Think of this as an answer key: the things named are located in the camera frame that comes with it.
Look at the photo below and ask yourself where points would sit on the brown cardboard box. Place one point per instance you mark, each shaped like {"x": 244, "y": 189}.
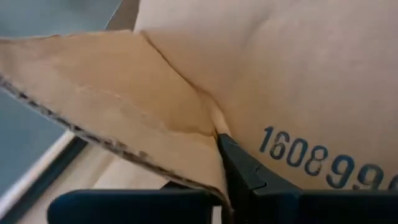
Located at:
{"x": 217, "y": 77}

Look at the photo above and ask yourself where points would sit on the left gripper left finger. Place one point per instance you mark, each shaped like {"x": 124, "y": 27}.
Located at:
{"x": 130, "y": 207}

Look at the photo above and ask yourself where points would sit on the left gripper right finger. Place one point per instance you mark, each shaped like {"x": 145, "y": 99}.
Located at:
{"x": 295, "y": 207}

